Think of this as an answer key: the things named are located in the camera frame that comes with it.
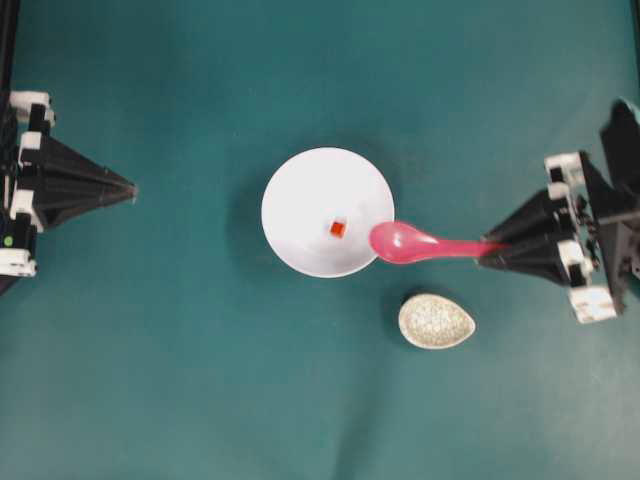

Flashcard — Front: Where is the white round bowl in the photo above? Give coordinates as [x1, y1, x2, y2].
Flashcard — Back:
[261, 147, 395, 278]

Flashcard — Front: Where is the speckled egg-shaped spoon rest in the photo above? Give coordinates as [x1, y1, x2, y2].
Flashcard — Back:
[398, 294, 476, 350]

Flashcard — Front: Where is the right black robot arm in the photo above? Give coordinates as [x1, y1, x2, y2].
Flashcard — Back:
[477, 99, 639, 324]

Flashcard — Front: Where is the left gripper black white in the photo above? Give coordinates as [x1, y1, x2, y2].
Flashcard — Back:
[1, 91, 137, 277]

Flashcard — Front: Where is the pink plastic spoon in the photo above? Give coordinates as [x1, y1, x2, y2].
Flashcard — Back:
[369, 221, 508, 265]

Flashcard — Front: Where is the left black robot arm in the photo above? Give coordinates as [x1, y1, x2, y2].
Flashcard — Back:
[1, 1, 138, 293]

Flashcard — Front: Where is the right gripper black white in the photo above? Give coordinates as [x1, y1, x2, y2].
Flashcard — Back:
[478, 152, 626, 324]

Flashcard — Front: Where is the small red block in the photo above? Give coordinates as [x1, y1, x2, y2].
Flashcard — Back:
[329, 219, 346, 238]

